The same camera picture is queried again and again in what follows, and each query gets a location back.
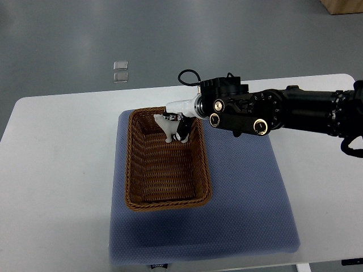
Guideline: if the black cable loop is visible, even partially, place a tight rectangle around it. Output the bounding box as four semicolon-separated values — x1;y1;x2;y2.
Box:
178;69;202;87

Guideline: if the floor socket plate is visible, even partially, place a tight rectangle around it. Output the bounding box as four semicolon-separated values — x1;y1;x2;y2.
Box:
113;61;128;71
113;71;129;83

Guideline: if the white bear figurine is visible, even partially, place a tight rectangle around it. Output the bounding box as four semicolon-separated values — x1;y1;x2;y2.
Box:
154;114;180;143

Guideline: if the brown wicker basket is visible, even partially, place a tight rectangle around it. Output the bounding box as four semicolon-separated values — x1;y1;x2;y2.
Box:
124;107;212;211

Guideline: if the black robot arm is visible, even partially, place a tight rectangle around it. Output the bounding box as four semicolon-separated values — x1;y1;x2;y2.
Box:
197;74;362;158

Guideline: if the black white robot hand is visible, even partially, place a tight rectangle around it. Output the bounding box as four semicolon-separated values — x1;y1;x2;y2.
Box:
162;99;197;143

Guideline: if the blue-grey foam mat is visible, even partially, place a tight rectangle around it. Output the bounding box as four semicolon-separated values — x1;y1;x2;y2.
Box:
109;110;300;266

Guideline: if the upper floor socket plate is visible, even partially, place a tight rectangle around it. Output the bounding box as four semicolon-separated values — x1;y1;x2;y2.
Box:
113;61;128;71

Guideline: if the lower floor socket plate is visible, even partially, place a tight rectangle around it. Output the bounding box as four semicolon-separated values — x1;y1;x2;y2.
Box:
113;71;129;83

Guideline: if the wooden box corner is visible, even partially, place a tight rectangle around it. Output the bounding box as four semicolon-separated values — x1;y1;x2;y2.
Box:
320;0;362;15

